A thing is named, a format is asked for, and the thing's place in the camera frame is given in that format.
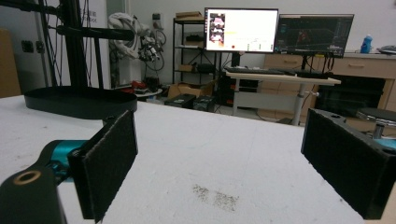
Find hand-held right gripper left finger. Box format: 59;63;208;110
67;109;139;224

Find black metal shelf rack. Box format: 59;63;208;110
172;17;219;85

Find bright computer monitor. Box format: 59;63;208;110
204;7;279;54

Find blue bottle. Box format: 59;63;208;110
360;34;374;54

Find black metal stand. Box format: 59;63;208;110
0;0;135;90

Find dark computer monitor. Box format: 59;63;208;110
274;13;355;59

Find open cardboard box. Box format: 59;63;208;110
167;79;217;100

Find black keyboard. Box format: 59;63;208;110
224;66;296;76

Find white height-adjustable desk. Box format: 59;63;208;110
225;70;342;127

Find cardboard box on rack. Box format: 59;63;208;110
175;10;205;21

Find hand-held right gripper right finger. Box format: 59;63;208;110
300;107;396;220

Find black box on floor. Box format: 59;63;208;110
163;93;197;110

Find black office stool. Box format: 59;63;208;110
356;106;396;140

